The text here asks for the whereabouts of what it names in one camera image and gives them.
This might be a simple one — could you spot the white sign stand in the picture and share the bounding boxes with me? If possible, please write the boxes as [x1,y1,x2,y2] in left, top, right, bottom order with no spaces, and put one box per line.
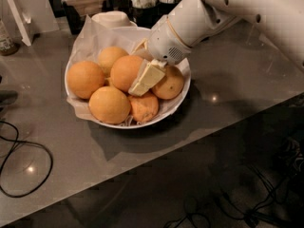
[7,0,35,47]

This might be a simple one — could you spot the white paper liner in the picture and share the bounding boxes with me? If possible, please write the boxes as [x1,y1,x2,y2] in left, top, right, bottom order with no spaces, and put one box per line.
[65,16,191,129]

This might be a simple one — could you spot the black holder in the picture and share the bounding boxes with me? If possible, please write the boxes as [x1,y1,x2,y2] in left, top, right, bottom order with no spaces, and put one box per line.
[158,2,177,17]
[132,6,159,29]

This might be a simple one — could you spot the black cable on table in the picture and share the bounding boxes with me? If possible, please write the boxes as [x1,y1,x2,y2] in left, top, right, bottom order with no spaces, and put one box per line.
[0,120,54,199]

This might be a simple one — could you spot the black holder left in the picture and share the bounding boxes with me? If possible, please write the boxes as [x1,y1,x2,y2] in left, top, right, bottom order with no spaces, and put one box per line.
[132,6,159,29]

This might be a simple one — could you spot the black floor cables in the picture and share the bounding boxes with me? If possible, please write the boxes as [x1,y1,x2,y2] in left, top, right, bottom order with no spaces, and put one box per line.
[162,136,304,228]

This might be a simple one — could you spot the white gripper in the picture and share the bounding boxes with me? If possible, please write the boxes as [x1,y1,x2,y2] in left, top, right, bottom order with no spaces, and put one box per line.
[128,15,191,96]

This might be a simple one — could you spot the black holder middle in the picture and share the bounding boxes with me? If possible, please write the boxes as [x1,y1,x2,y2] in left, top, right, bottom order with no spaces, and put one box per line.
[158,2,177,17]

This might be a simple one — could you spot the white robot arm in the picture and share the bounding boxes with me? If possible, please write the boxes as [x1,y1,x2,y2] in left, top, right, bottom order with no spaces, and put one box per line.
[128,0,304,96]

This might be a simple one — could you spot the white upturned cup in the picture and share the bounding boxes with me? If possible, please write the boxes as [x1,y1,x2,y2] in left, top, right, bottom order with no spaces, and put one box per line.
[92,10,136,29]

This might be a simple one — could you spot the white bowl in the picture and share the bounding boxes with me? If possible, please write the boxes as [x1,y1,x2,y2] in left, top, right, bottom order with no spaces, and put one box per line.
[65,26,193,130]

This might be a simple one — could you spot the orange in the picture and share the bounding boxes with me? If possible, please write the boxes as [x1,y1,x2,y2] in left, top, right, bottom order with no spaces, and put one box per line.
[66,61,105,100]
[110,55,143,92]
[128,91,159,123]
[98,47,128,77]
[152,66,184,100]
[88,86,131,124]

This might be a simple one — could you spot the glass jar left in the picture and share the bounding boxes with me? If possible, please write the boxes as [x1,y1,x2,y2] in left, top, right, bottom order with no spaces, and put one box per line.
[0,19,18,56]

